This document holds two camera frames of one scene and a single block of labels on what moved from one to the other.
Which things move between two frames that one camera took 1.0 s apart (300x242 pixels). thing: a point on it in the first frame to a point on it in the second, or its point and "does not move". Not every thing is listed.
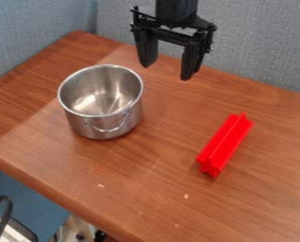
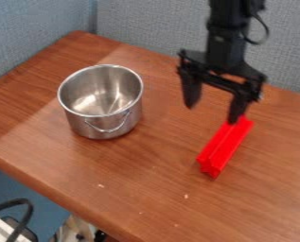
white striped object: [14, 231] does not move
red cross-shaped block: [219, 153] does not move
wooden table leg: [76, 231] does not move
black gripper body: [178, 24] to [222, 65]
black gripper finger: [195, 53] to [242, 98]
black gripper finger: [148, 47] to [192, 87]
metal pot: [101, 96] does not move
